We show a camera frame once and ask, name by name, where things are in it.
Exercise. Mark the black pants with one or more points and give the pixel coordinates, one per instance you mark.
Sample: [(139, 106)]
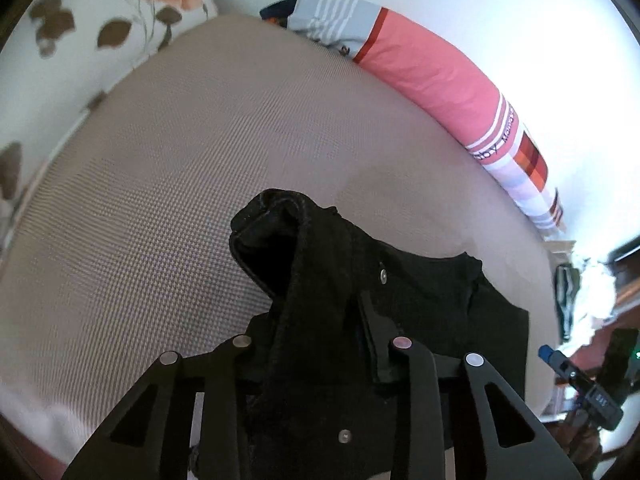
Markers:
[(319, 395)]

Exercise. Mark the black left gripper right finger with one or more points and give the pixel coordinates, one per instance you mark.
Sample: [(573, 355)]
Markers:
[(495, 434)]

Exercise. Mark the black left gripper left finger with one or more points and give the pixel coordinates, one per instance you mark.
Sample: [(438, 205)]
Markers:
[(147, 434)]

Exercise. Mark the beige bed sheet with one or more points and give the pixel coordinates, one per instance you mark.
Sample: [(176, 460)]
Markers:
[(123, 250)]

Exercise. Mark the pink striped bolster pillow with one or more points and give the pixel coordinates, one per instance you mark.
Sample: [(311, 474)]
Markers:
[(436, 76)]

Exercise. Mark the white floral pillow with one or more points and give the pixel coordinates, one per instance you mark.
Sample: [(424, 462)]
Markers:
[(59, 62)]

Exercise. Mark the white patterned cloth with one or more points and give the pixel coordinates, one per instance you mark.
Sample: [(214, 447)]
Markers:
[(594, 302)]

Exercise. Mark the black white striped garment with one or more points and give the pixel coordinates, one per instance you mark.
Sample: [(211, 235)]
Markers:
[(566, 287)]

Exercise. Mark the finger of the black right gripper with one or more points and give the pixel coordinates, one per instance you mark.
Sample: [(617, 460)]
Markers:
[(562, 366)]

